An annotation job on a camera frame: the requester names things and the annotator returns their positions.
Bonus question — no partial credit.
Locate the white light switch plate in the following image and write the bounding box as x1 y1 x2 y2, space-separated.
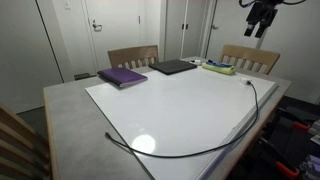
64 0 71 10

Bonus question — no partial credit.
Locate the white whiteboard mat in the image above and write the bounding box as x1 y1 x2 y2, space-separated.
87 68 277 180

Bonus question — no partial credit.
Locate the yellow-green folded cloth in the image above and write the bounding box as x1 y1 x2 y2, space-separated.
202 63 235 75

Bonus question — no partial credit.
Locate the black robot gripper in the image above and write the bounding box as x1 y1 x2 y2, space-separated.
244 0 278 38

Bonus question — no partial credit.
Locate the small white eraser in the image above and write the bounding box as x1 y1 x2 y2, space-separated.
190 60 202 66

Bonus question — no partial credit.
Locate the wooden chair far left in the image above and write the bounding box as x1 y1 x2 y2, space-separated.
108 45 159 69

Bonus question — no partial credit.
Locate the black charging cable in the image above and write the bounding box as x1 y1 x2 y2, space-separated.
104 77 260 159

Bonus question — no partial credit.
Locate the silver door handle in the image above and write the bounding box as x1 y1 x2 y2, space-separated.
92 19 102 32

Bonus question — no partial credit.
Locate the purple notebook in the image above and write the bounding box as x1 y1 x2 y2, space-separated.
98 68 147 88

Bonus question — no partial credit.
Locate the wooden chair far right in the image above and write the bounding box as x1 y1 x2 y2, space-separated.
219 45 280 75

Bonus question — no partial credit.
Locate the blue folded cloth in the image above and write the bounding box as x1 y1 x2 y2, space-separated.
206 59 232 68

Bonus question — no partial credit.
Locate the orange black clamp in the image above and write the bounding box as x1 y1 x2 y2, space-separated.
258 138 300 180

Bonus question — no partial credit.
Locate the wooden chair near corner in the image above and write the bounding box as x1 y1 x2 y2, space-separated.
0 104 52 180

